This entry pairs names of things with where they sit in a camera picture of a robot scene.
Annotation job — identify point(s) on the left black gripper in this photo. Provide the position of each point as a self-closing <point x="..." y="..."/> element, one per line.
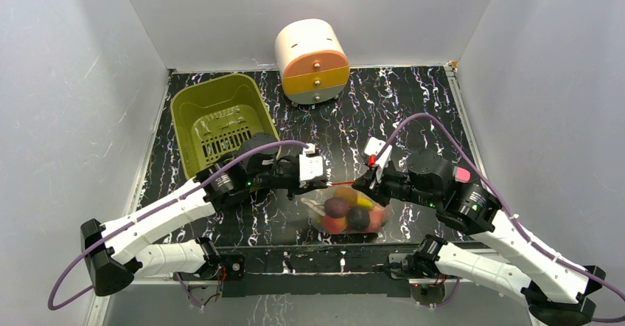
<point x="316" y="184"/>

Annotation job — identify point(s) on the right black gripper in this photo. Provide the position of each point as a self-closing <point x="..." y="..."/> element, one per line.
<point x="373" y="183"/>

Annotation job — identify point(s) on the brown toy kiwi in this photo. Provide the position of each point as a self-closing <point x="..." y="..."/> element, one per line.
<point x="348" y="193"/>

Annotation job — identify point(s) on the dark red toy fruit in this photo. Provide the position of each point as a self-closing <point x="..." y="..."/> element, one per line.
<point x="336" y="207"/>

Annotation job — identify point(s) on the clear zip bag orange zipper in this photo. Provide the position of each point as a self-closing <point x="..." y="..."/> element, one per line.
<point x="322" y="195"/>

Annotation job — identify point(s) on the dark purple toy plum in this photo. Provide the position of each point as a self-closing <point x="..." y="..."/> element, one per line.
<point x="358" y="219"/>

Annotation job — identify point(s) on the orange peach toy fruit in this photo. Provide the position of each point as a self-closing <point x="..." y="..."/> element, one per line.
<point x="333" y="225"/>

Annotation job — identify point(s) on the olive green plastic basket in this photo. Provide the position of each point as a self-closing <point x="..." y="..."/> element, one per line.
<point x="215" y="117"/>

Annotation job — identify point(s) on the yellow toy banana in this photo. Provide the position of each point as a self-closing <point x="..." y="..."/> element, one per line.
<point x="365" y="203"/>

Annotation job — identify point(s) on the white toy mushroom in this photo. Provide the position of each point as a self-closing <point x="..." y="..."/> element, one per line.
<point x="316" y="210"/>

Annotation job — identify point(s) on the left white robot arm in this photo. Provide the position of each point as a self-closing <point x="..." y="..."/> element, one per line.
<point x="119" y="251"/>

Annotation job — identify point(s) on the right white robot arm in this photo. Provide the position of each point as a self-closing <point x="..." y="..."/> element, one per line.
<point x="554" y="294"/>

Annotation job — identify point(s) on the pink small object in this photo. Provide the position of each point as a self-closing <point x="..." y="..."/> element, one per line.
<point x="462" y="175"/>

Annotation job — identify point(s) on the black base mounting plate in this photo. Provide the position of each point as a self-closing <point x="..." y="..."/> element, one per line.
<point x="338" y="269"/>

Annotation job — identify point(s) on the white cylindrical drawer cabinet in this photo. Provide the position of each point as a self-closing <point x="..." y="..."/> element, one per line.
<point x="313" y="66"/>

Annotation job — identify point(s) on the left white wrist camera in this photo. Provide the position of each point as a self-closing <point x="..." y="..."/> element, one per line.
<point x="311" y="166"/>

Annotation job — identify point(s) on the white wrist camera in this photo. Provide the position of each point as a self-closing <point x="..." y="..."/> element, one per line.
<point x="311" y="166"/>
<point x="377" y="155"/>

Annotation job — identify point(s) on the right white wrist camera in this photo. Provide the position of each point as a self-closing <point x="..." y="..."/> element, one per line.
<point x="377" y="155"/>

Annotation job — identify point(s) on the aluminium frame rail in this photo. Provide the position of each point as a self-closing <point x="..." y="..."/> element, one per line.
<point x="162" y="301"/>

